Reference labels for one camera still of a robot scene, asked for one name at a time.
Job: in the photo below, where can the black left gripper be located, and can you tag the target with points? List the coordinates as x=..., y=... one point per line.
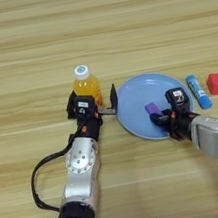
x=90, y=126

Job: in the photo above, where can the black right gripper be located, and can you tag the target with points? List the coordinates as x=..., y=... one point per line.
x=179, y=120

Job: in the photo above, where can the purple rectangular block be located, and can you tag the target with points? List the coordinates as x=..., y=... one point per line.
x=152, y=108

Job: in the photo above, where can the orange juice bottle white cap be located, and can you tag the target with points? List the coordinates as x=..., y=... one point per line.
x=86, y=86

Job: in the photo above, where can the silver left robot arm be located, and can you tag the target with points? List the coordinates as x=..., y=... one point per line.
x=79, y=170

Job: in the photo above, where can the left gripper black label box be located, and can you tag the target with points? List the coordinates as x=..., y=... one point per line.
x=84, y=105

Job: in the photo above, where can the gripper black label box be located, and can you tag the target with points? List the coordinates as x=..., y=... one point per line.
x=84, y=105
x=177, y=96

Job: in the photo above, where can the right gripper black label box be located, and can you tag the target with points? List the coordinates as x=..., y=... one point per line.
x=177, y=96

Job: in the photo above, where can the light blue round plate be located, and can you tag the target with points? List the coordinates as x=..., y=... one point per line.
x=133, y=100

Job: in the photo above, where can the blue glue stick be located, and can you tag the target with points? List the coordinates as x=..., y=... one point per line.
x=199, y=93

